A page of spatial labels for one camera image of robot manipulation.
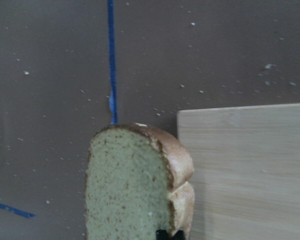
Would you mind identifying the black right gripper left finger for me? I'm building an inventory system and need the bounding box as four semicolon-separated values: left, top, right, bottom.
155;229;169;240

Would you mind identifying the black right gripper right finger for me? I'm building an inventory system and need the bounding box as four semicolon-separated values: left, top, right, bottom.
171;230;186;240

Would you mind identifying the bread slice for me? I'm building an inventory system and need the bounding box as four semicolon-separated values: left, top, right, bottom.
84;123;195;240

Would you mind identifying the wooden cutting board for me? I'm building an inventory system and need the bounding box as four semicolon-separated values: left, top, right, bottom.
177;103;300;240

